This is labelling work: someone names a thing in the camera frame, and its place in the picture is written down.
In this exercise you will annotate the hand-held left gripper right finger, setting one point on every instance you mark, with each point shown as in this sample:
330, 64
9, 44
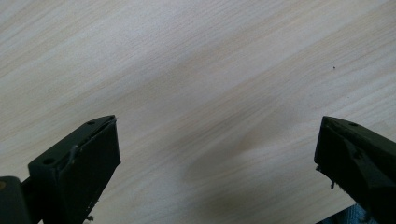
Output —
358, 155

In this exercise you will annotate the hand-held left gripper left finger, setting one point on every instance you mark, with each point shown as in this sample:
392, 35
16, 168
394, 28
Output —
74, 174

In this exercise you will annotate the blue cloth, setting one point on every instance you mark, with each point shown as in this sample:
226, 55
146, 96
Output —
348, 216

